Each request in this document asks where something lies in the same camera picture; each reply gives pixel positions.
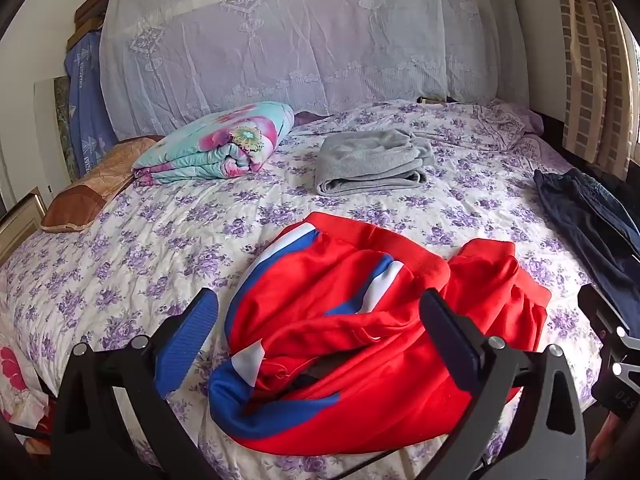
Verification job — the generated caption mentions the bed with purple floral sheet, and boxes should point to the bed with purple floral sheet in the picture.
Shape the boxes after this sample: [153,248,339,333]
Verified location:
[0,99,606,480]

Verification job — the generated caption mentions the golden framed furniture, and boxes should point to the golden framed furniture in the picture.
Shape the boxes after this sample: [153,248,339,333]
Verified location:
[0,186,48,263]

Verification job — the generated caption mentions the dark blue jeans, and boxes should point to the dark blue jeans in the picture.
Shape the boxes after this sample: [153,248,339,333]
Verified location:
[532,167,640,321]

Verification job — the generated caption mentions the beige checked curtain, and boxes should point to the beige checked curtain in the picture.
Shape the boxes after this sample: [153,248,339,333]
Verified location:
[555,0,640,181]

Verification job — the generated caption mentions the folded floral quilt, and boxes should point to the folded floral quilt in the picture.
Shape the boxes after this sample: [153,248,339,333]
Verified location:
[131,101,296,187]

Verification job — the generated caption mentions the person's right hand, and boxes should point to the person's right hand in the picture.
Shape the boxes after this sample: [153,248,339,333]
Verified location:
[587,412,621,463]

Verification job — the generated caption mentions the pink floral cloth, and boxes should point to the pink floral cloth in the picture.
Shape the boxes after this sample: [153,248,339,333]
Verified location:
[0,330,51,431]

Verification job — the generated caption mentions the blue patterned hanging cloth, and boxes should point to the blue patterned hanging cloth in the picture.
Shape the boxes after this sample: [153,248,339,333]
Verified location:
[63,30,118,178]

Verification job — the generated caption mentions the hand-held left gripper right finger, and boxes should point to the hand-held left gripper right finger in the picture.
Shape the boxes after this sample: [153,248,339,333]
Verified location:
[419,289,588,480]

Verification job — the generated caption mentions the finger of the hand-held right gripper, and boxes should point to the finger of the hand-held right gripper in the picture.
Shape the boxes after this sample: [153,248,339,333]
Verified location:
[577,282,640,376]

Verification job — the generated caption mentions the white lace headboard cover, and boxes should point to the white lace headboard cover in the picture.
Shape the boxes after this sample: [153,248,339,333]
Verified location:
[99,0,531,140]

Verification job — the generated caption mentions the wooden cabinet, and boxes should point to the wooden cabinet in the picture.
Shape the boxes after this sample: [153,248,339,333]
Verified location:
[74,0,118,41]

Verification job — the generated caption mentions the folded grey garment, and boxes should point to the folded grey garment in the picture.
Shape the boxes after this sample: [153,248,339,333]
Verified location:
[315,128,435,197]

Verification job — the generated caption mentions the brown pillow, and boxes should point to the brown pillow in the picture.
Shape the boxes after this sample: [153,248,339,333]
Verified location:
[40,135,163,233]

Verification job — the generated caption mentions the purple floral pillow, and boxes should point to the purple floral pillow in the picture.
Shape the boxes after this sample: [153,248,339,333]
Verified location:
[475,100,545,148]

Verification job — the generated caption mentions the black cable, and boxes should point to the black cable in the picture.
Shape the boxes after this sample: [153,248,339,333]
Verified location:
[330,447,406,478]

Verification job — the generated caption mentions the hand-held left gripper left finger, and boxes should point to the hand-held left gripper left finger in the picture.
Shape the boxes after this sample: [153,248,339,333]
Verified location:
[50,287,221,480]

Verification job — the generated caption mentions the red blue white jacket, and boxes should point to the red blue white jacket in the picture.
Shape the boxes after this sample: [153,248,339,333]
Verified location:
[207,211,553,457]

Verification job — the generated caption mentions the wall picture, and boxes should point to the wall picture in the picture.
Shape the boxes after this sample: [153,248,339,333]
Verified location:
[34,76,81,181]

